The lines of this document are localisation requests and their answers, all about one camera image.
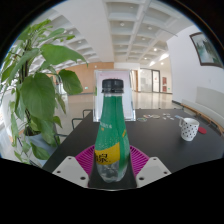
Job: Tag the glass entrance door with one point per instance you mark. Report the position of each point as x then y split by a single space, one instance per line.
146 80

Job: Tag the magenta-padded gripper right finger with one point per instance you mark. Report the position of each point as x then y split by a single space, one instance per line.
151 170

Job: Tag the framed landscape painting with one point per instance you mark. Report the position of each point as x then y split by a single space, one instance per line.
206 50

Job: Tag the white black-dotted mug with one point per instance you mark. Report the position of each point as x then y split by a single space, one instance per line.
190 130

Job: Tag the black metal chairs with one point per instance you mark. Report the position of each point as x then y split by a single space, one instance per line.
77 119

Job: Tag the green leafy potted plant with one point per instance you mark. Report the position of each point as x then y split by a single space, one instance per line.
38 96

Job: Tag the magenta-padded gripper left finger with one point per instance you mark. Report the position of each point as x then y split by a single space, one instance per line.
71 170

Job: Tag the blue rectangular sticker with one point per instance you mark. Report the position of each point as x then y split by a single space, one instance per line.
179 117

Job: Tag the green plastic drink bottle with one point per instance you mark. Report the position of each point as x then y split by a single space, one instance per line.
111 133

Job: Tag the round green sticker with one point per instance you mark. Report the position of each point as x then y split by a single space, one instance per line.
141 119

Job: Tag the round colourful sticker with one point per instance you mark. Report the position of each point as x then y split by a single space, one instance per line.
147 116
155 116

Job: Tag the recessed ceiling lights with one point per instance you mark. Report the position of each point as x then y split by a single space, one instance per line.
122 24

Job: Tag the long white bench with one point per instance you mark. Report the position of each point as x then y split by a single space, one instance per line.
208 106

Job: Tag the flat round red coaster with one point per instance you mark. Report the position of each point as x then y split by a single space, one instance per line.
202 130

